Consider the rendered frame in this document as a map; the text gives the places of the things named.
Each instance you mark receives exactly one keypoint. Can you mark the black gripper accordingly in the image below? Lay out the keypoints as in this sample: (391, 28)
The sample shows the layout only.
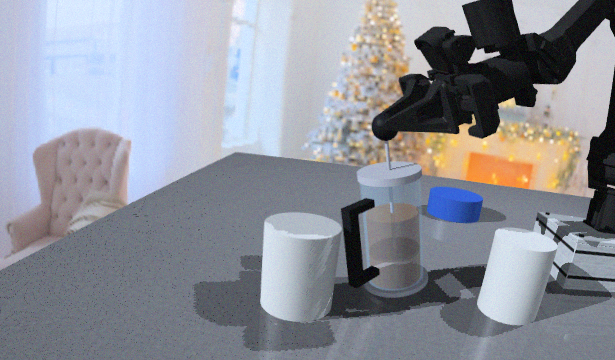
(438, 107)

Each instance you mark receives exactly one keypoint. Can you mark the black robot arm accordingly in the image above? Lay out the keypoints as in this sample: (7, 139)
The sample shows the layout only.
(527, 59)

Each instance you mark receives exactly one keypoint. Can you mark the glass french press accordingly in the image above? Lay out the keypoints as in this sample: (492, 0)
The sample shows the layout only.
(391, 207)

